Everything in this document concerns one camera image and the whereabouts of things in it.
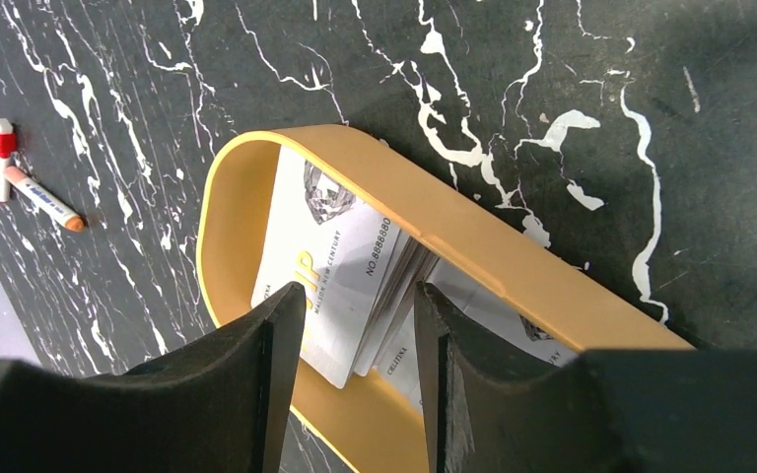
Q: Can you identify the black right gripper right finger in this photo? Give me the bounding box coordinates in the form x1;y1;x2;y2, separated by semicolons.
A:
414;283;757;472

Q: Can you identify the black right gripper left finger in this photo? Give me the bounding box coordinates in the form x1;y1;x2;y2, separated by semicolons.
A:
0;283;306;472

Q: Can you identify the silver credit card stack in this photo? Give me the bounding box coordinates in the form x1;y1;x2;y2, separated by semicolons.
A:
251;147;574;408

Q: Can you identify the yellow oval tray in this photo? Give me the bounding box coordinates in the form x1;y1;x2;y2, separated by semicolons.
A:
196;124;687;472

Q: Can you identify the orange capped marker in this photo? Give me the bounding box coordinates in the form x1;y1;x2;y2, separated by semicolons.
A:
5;166;85;233

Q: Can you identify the red capped marker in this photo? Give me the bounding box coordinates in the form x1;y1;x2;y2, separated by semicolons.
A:
0;117;18;203

